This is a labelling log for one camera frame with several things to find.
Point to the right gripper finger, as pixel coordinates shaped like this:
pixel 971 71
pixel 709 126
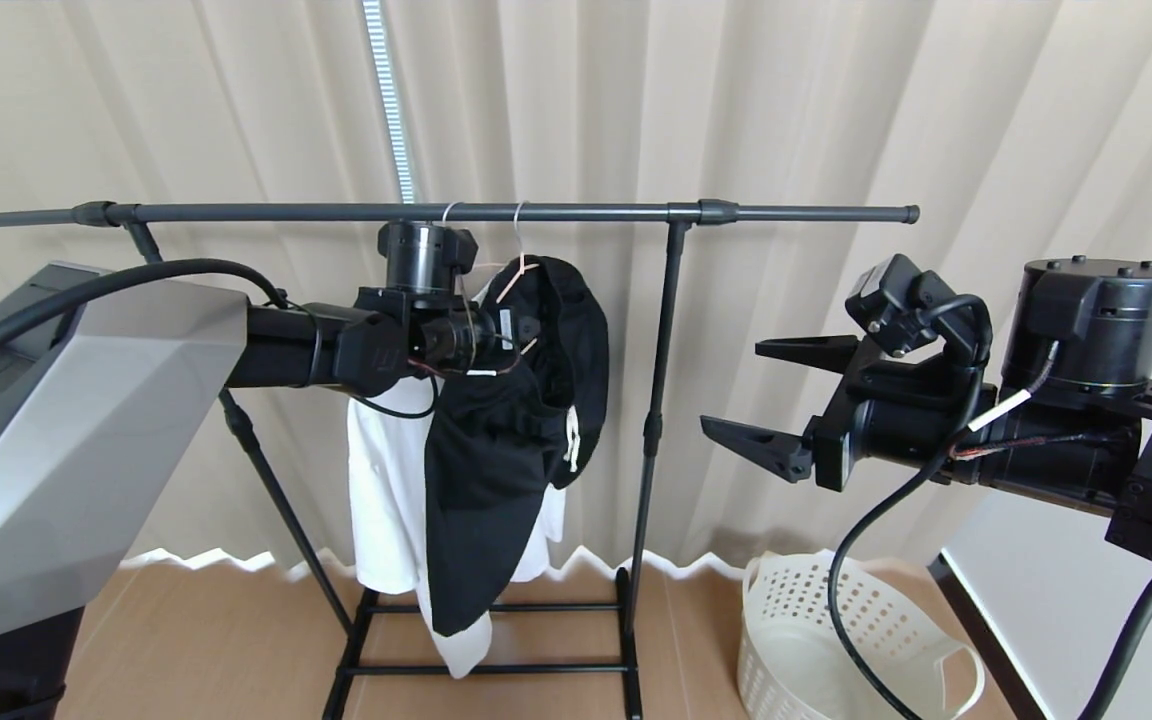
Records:
pixel 816 352
pixel 766 450

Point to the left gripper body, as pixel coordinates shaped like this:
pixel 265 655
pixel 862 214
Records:
pixel 466 340

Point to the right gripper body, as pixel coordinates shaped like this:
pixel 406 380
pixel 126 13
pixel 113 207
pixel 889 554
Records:
pixel 906 415

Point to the pink clothes hanger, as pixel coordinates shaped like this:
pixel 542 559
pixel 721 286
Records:
pixel 445 213
pixel 518 245

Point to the black garment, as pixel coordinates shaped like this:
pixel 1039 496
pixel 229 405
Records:
pixel 496 470

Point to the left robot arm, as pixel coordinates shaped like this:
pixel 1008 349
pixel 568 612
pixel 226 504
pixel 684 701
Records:
pixel 86 420

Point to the black clothes rack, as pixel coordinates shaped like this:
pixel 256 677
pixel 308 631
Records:
pixel 576 212

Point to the white laundry basket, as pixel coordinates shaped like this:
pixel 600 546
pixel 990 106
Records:
pixel 796 640

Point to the white printed T-shirt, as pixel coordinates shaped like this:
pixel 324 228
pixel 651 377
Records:
pixel 386 500

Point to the beige curtain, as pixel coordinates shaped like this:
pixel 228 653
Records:
pixel 836 100

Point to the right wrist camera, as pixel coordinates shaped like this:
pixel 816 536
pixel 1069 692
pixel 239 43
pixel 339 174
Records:
pixel 891 300

